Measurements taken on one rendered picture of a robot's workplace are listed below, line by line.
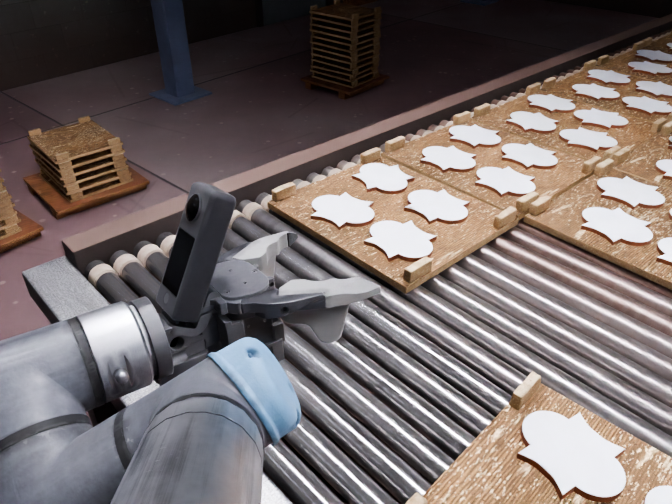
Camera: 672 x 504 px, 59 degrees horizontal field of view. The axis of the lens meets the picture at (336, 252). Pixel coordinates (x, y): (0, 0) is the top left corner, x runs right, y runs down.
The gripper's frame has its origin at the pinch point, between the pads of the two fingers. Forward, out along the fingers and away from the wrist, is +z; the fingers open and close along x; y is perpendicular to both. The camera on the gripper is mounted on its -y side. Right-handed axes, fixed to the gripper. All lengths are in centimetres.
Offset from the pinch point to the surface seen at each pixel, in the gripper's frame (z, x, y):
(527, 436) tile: 22.1, 9.0, 30.2
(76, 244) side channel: -14, -69, 20
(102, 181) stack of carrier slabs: 31, -269, 70
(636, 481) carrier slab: 28.9, 20.2, 32.8
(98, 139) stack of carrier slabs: 36, -279, 51
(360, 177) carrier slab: 47, -61, 19
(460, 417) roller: 20.0, -0.8, 32.8
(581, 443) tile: 27.0, 13.5, 30.7
